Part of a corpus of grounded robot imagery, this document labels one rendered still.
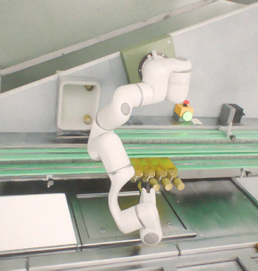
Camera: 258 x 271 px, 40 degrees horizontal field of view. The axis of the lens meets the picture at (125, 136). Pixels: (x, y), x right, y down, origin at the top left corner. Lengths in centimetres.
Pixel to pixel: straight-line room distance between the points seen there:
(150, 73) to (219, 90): 72
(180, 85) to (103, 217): 61
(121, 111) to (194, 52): 73
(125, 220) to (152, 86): 47
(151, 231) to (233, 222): 59
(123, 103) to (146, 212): 36
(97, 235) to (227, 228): 58
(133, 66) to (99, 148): 57
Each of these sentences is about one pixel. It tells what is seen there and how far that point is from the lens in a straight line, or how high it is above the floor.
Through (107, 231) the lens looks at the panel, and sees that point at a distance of 141.
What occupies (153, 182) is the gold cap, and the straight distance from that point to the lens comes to 147.
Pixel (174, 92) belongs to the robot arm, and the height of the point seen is 113.
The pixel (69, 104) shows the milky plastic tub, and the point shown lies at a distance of 162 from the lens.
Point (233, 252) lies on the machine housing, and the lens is 152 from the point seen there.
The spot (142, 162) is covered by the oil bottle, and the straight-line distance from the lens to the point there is 158.
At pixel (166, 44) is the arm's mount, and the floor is 82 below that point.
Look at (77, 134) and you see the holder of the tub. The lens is 167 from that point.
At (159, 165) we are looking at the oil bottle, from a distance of 158.
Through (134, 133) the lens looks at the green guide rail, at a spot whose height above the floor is 92.
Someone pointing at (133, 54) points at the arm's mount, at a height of 81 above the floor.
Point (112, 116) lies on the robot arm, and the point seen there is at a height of 125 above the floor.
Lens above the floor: 227
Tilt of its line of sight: 58 degrees down
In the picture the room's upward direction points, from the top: 146 degrees clockwise
